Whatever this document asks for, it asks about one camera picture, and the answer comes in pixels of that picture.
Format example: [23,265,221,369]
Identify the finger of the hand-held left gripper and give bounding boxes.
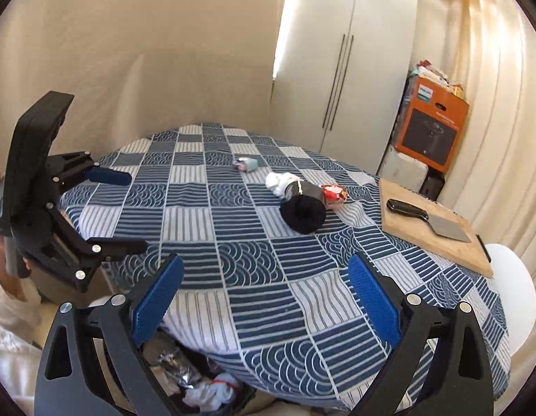
[47,203,148,287]
[47,151,133,191]

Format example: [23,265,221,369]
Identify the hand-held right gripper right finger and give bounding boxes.
[348,252,494,416]

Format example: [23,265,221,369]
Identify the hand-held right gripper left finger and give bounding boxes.
[34,253,185,416]

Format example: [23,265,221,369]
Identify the grey translucent plastic bag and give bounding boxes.
[157,349,204,388]

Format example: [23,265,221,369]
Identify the white cloth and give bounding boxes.
[181,373,243,406]

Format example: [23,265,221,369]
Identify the trash bin with black bag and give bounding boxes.
[140,329,258,416]

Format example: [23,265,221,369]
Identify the person's left hand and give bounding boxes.
[0,162,32,306]

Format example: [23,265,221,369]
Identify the wooden cutting board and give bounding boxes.
[378,177,495,279]

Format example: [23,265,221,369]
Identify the blue patterned tablecloth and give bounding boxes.
[55,122,511,412]

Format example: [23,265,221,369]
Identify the black rolled sock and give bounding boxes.
[280,194,327,235]

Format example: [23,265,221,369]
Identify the red snack wrapper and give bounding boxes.
[322,184,347,205]

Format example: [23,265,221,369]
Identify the black box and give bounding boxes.
[420,170,446,202]

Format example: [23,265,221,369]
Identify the white plastic bag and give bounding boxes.
[0,264,45,356]

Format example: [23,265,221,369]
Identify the white box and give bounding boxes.
[378,145,427,193]

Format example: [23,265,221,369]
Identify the white chair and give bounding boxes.
[485,243,536,356]

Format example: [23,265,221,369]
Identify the white crumpled tissue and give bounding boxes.
[265,172,299,200]

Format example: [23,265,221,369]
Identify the orange cardboard box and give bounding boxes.
[394,76,470,173]

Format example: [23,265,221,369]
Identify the cream curtain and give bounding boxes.
[420,0,536,269]

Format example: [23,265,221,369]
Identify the white wardrobe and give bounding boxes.
[270,0,420,176]

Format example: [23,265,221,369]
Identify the clutter pile on box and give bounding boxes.
[409,58,466,98]

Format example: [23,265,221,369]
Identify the cleaver with black handle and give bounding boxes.
[387,198,473,243]

